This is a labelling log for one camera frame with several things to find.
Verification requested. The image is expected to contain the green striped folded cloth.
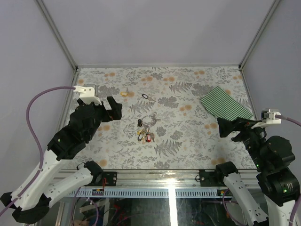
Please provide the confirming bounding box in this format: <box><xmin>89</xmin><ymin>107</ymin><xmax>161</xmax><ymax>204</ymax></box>
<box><xmin>201</xmin><ymin>86</ymin><xmax>253</xmax><ymax>121</ymax></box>

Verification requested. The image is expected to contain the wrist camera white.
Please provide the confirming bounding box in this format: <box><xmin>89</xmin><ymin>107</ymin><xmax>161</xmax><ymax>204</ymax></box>
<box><xmin>251</xmin><ymin>108</ymin><xmax>282</xmax><ymax>129</ymax></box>
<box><xmin>73</xmin><ymin>86</ymin><xmax>102</xmax><ymax>105</ymax></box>

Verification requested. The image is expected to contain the purple cable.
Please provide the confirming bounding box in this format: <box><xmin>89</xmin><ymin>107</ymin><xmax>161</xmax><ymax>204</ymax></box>
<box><xmin>0</xmin><ymin>86</ymin><xmax>76</xmax><ymax>214</ymax></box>
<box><xmin>277</xmin><ymin>114</ymin><xmax>301</xmax><ymax>129</ymax></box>

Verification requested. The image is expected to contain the white slotted cable duct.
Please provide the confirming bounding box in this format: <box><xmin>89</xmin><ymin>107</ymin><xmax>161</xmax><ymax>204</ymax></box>
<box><xmin>67</xmin><ymin>187</ymin><xmax>222</xmax><ymax>199</ymax></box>

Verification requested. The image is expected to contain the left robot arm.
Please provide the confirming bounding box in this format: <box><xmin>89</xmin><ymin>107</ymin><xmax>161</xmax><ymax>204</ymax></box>
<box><xmin>0</xmin><ymin>97</ymin><xmax>122</xmax><ymax>224</ymax></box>

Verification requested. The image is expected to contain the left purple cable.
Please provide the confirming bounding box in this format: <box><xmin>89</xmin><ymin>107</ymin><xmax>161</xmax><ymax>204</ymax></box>
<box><xmin>0</xmin><ymin>86</ymin><xmax>76</xmax><ymax>214</ymax></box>

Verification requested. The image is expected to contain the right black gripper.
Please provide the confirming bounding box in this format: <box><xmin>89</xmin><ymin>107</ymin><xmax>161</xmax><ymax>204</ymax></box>
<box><xmin>217</xmin><ymin>115</ymin><xmax>268</xmax><ymax>169</ymax></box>

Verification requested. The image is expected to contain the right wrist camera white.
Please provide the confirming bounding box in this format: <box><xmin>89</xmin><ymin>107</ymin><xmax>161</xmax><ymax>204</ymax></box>
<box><xmin>251</xmin><ymin>108</ymin><xmax>282</xmax><ymax>129</ymax></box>

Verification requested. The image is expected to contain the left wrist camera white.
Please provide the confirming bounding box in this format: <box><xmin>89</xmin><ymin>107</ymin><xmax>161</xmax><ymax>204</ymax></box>
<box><xmin>73</xmin><ymin>86</ymin><xmax>102</xmax><ymax>105</ymax></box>

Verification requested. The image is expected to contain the large metal keyring with keys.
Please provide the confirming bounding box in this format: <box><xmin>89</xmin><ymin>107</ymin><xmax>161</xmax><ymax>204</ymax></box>
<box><xmin>137</xmin><ymin>112</ymin><xmax>161</xmax><ymax>143</ymax></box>

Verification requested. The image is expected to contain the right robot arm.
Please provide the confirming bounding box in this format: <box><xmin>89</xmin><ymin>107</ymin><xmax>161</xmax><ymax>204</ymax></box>
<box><xmin>214</xmin><ymin>112</ymin><xmax>301</xmax><ymax>226</ymax></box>

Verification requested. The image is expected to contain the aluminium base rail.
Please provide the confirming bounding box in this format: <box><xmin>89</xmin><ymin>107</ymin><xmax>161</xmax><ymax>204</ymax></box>
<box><xmin>56</xmin><ymin>169</ymin><xmax>259</xmax><ymax>189</ymax></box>

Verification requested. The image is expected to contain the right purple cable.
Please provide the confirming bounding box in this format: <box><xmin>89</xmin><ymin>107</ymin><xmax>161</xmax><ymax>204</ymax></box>
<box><xmin>277</xmin><ymin>114</ymin><xmax>301</xmax><ymax>129</ymax></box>

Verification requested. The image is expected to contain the key with yellow tag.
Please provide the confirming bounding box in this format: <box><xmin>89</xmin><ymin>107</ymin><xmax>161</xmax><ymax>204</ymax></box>
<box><xmin>120</xmin><ymin>88</ymin><xmax>130</xmax><ymax>97</ymax></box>

